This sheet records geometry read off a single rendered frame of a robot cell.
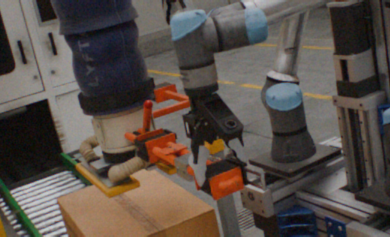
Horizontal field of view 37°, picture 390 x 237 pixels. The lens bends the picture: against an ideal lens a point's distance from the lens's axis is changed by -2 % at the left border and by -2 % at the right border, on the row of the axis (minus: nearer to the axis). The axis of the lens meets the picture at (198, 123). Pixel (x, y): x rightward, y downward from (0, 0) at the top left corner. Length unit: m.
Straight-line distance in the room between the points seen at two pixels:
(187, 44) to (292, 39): 0.86
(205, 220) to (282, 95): 0.47
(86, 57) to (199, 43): 0.56
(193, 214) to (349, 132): 0.56
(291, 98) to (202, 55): 0.74
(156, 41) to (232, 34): 10.19
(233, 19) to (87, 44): 0.58
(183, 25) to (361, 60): 0.71
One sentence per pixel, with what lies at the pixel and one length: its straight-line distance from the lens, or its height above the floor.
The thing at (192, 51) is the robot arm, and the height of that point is 1.56.
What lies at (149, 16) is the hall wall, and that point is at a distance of 11.46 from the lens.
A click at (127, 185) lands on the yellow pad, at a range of 1.66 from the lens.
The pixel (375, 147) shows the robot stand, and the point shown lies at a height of 1.10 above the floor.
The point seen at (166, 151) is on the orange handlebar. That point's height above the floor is 1.29.
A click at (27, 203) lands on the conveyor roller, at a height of 0.54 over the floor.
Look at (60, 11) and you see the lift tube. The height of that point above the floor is 1.67.
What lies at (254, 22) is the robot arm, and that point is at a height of 1.58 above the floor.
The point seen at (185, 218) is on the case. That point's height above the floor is 0.95.
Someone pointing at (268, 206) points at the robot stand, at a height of 0.94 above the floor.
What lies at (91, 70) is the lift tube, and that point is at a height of 1.49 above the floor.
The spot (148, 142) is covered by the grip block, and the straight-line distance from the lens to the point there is 1.51.
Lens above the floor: 1.75
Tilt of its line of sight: 16 degrees down
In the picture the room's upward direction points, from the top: 12 degrees counter-clockwise
